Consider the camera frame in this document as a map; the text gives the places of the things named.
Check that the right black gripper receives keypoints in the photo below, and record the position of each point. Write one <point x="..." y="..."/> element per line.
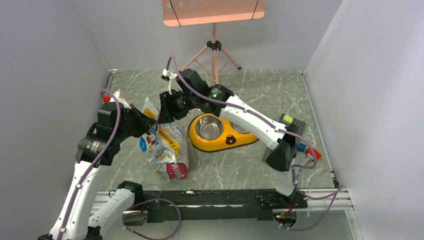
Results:
<point x="168" y="111"/>

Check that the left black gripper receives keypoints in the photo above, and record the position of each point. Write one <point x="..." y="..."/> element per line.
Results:
<point x="145" y="122"/>

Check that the pet food bag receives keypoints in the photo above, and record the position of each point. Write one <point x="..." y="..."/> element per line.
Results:
<point x="164" y="147"/>

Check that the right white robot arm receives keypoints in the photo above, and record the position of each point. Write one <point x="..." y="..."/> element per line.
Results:
<point x="218" y="100"/>

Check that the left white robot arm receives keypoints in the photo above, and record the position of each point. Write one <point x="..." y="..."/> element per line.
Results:
<point x="116" y="122"/>

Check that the yellow double pet bowl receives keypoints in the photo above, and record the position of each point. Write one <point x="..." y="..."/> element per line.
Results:
<point x="209" y="134"/>

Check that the pink music stand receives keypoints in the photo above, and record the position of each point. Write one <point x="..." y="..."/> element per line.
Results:
<point x="181" y="13"/>

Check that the green building brick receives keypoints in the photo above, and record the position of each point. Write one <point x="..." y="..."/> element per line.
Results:
<point x="287" y="119"/>

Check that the grey building baseplate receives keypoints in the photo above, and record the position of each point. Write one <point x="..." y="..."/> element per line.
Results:
<point x="287" y="151"/>

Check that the blue building brick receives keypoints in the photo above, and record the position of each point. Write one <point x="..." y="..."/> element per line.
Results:
<point x="301" y="147"/>

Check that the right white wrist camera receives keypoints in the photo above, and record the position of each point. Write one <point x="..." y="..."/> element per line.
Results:
<point x="169" y="77"/>

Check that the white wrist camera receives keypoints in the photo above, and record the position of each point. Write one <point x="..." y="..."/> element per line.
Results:
<point x="169" y="77"/>
<point x="119" y="96"/>

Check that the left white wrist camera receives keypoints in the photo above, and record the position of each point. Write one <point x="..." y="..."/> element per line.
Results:
<point x="119" y="96"/>

